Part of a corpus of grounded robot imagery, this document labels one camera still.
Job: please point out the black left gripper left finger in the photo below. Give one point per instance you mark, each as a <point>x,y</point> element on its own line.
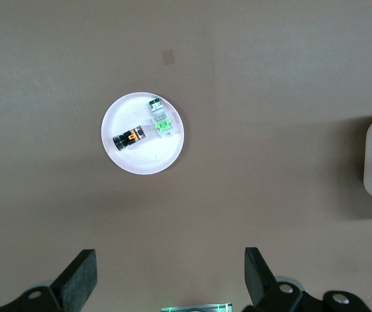
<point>72,282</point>

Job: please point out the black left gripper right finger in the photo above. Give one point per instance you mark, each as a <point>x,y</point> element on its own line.
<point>260,286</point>

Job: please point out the orange and black push switch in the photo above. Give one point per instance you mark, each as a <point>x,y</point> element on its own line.
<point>129,139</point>

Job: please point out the pale pink round plate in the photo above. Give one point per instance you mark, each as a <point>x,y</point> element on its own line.
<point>140,159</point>

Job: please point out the clear tape patch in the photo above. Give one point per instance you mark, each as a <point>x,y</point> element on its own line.
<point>168,57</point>

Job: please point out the green and white push switch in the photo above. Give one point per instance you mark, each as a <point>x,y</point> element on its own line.
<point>160,120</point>

